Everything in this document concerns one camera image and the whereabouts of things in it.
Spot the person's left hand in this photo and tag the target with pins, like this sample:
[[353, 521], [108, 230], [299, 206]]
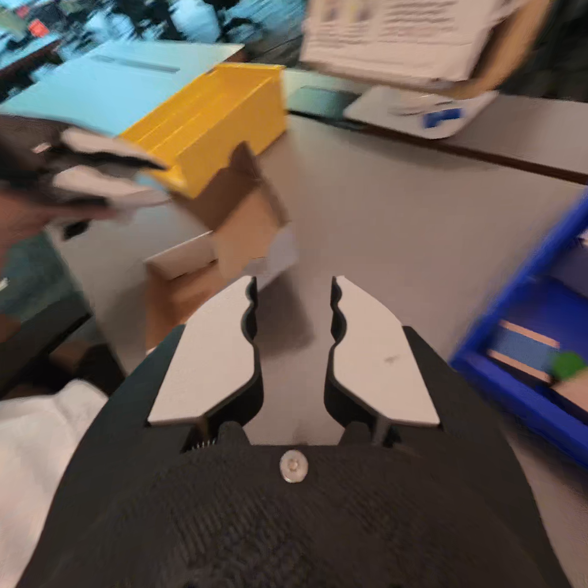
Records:
[[23, 220]]

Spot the white shirt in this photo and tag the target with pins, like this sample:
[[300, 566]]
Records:
[[36, 459]]

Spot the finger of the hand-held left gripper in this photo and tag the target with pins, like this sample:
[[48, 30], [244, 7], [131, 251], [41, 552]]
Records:
[[110, 146], [110, 189]]

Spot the blue plastic bin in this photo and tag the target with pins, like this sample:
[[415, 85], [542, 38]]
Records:
[[528, 413]]

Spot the printed instruction sheet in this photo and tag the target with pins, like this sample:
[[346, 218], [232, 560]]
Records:
[[399, 32]]

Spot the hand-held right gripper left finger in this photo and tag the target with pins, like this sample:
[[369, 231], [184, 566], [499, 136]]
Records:
[[206, 353]]

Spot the white cardboard mailer box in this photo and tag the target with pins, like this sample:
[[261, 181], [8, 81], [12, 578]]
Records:
[[243, 220]]

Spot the yellow plastic bin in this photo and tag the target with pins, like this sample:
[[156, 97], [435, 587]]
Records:
[[216, 124]]

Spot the blue tan wooden block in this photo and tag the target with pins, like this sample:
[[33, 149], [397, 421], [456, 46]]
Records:
[[523, 347]]

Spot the green cube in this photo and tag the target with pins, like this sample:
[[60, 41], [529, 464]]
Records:
[[568, 365]]

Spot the small blue plastic piece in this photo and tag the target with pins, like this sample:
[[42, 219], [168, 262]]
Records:
[[441, 118]]

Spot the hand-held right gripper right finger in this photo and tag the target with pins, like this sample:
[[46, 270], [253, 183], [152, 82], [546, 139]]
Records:
[[381, 358]]

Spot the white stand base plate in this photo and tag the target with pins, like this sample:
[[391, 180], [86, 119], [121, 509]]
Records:
[[404, 108]]

